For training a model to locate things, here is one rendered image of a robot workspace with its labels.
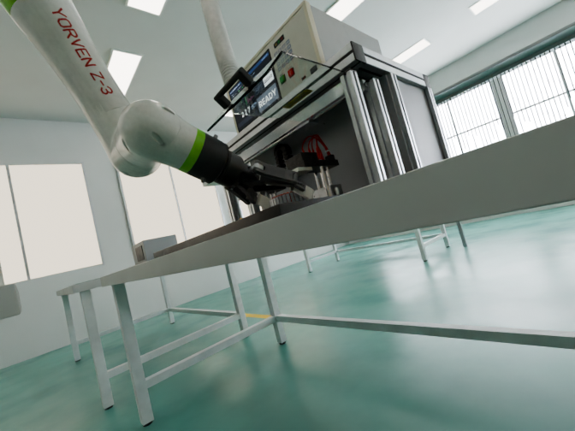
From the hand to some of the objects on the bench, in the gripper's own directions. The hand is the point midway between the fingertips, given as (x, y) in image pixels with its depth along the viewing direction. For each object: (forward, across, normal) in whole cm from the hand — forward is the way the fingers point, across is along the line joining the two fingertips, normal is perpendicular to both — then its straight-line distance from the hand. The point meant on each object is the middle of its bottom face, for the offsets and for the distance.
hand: (290, 200), depth 73 cm
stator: (+1, 0, +2) cm, 2 cm away
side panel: (+38, -20, -15) cm, 46 cm away
